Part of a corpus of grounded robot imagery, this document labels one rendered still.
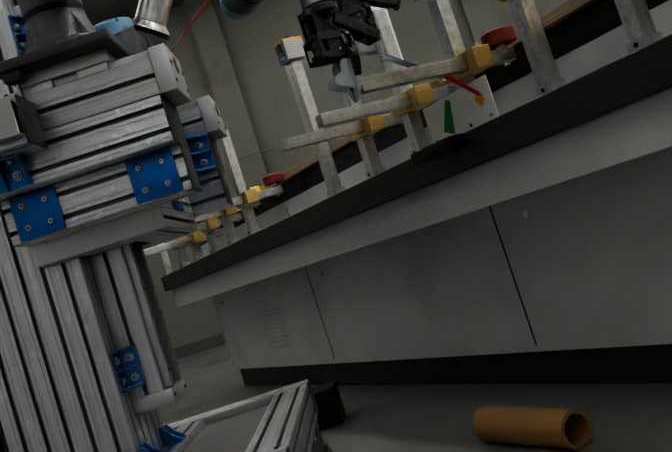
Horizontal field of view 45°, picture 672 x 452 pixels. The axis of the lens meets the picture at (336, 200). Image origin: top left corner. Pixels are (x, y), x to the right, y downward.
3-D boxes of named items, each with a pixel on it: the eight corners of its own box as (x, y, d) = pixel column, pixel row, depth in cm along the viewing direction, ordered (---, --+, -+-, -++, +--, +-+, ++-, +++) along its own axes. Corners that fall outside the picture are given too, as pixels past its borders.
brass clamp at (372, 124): (370, 130, 223) (364, 113, 224) (348, 143, 235) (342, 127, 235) (388, 126, 226) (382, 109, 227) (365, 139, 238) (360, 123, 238)
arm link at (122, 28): (91, 75, 202) (75, 24, 203) (118, 82, 215) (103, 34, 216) (132, 58, 199) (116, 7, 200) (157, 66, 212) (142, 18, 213)
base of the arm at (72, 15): (14, 63, 149) (-1, 13, 150) (45, 80, 164) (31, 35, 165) (93, 38, 149) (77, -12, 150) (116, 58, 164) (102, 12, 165)
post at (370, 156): (375, 179, 229) (324, 21, 233) (370, 182, 233) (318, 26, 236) (385, 176, 231) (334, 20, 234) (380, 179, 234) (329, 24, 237)
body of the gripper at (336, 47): (310, 72, 171) (292, 18, 172) (344, 65, 175) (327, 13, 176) (325, 59, 164) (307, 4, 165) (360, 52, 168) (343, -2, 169)
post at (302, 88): (334, 195, 252) (290, 60, 255) (327, 198, 256) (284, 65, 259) (346, 192, 254) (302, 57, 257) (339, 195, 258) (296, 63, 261)
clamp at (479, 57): (478, 67, 180) (471, 46, 180) (445, 87, 192) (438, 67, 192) (497, 63, 182) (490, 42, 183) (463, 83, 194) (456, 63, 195)
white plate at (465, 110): (498, 117, 178) (483, 74, 179) (433, 147, 201) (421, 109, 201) (500, 116, 178) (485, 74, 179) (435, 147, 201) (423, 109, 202)
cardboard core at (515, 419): (556, 417, 161) (468, 413, 187) (569, 456, 160) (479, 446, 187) (584, 403, 165) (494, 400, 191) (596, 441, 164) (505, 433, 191)
